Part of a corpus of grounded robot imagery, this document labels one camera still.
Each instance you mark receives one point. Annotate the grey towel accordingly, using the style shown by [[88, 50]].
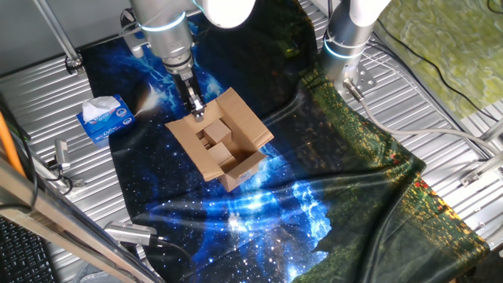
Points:
[[94, 275]]

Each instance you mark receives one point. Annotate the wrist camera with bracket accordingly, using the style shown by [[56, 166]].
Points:
[[135, 47]]

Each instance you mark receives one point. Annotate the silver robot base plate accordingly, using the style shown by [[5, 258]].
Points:
[[365, 80]]

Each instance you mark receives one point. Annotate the black keyboard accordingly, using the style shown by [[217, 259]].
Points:
[[23, 259]]

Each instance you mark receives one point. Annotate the white tissue sheet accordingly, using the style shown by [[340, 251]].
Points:
[[98, 106]]

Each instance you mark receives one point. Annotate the cardboard box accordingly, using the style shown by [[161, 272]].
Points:
[[243, 118]]

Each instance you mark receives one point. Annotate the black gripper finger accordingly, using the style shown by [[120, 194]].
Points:
[[190, 107], [199, 104]]

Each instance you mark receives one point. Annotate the metal stand pole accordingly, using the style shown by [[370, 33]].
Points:
[[55, 27]]

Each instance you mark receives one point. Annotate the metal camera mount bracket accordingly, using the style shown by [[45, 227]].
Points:
[[78, 182]]

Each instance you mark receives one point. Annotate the narrow cardboard block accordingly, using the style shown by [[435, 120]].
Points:
[[202, 141]]

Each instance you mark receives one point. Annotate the orange stick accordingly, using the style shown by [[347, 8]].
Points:
[[8, 141]]

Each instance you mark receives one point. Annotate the aluminium frame bar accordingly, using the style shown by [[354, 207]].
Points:
[[59, 224]]

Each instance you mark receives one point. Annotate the galaxy and forest print cloth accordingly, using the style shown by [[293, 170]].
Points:
[[275, 220]]

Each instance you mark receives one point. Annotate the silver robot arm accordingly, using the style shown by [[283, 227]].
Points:
[[346, 31]]

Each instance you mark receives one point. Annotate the silver depth camera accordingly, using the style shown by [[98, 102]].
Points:
[[125, 232]]

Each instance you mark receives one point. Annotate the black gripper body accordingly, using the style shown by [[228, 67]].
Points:
[[188, 84]]

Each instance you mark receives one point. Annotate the blue tissue box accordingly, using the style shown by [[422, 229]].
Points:
[[114, 122]]

